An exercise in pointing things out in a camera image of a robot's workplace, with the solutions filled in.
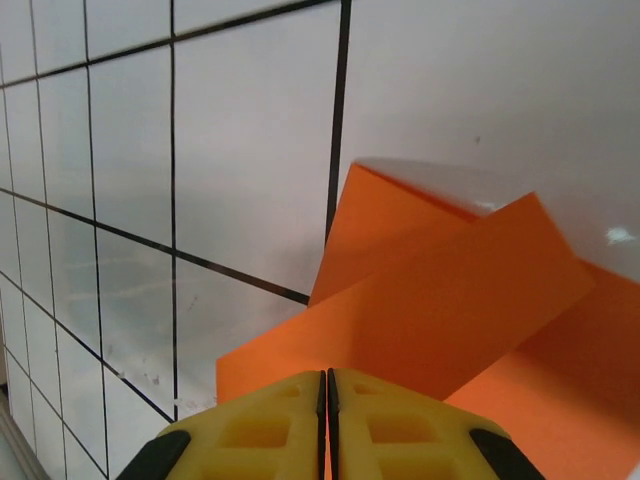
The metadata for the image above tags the orange square paper sheet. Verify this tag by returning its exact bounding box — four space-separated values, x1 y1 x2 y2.
215 160 640 480

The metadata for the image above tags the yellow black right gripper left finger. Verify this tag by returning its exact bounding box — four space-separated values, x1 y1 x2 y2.
117 368 329 480

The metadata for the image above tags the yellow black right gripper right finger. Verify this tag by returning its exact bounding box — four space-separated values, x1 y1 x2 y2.
325 368 544 480

